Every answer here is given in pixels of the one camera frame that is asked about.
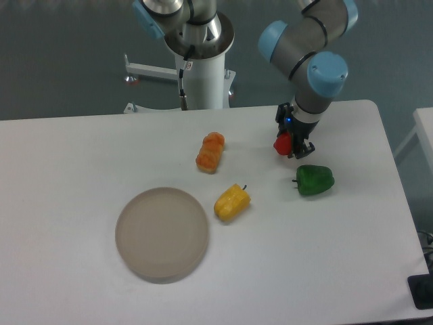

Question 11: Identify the red bell pepper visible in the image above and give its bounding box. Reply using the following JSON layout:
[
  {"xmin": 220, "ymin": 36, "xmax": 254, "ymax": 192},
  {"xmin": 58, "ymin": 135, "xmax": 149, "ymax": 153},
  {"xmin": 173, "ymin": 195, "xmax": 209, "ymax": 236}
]
[{"xmin": 273, "ymin": 132, "xmax": 292, "ymax": 156}]

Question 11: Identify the yellow bell pepper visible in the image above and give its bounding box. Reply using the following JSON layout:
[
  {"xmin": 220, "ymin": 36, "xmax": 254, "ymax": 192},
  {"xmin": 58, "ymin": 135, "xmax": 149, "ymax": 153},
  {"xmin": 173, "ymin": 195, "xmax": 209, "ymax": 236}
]
[{"xmin": 214, "ymin": 183, "xmax": 251, "ymax": 223}]

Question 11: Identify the green bell pepper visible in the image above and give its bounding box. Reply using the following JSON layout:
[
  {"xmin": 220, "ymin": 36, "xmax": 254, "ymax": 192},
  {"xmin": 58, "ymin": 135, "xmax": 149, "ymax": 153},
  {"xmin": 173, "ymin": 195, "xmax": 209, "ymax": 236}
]
[{"xmin": 292, "ymin": 165, "xmax": 335, "ymax": 196}]

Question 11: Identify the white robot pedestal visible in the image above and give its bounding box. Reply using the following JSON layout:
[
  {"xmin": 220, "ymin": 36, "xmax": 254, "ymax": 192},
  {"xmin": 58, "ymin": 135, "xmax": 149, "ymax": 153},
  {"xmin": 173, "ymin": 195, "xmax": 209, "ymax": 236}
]
[{"xmin": 122, "ymin": 12, "xmax": 237, "ymax": 114}]

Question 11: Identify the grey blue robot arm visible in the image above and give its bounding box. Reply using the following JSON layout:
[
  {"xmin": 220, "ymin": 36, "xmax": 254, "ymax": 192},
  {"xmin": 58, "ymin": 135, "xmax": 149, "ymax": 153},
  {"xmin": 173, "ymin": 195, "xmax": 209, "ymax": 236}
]
[{"xmin": 132, "ymin": 1, "xmax": 358, "ymax": 159}]

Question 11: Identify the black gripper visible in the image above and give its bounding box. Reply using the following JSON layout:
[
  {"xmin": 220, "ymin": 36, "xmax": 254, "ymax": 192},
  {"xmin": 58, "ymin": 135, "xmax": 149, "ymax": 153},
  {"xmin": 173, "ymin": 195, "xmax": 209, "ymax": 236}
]
[{"xmin": 275, "ymin": 102, "xmax": 318, "ymax": 159}]

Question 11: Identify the white side table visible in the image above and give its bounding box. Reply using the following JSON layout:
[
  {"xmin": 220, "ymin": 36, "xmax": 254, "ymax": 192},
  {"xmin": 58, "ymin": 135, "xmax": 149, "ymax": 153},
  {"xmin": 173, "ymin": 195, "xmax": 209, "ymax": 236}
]
[{"xmin": 393, "ymin": 107, "xmax": 432, "ymax": 171}]

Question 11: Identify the black device at edge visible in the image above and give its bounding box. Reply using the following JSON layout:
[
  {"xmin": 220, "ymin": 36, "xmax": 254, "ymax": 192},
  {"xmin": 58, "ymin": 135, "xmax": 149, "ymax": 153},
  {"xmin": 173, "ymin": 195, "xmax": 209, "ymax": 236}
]
[{"xmin": 407, "ymin": 274, "xmax": 432, "ymax": 310}]

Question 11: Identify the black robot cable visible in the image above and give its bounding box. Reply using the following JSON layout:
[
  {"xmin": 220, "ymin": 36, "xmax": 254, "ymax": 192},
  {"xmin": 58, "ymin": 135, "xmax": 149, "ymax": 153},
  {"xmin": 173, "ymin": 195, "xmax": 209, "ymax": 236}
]
[{"xmin": 177, "ymin": 45, "xmax": 196, "ymax": 112}]

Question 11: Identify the round beige plate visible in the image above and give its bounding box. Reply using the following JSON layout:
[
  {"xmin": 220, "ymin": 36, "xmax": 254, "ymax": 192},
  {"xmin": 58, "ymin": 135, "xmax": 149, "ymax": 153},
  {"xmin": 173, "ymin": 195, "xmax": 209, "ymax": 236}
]
[{"xmin": 115, "ymin": 187, "xmax": 210, "ymax": 284}]

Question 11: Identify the orange bell pepper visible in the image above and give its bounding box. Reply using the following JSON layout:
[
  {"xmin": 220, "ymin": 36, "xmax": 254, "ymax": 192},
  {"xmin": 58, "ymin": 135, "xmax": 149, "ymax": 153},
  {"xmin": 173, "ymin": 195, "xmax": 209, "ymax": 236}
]
[{"xmin": 196, "ymin": 132, "xmax": 225, "ymax": 173}]

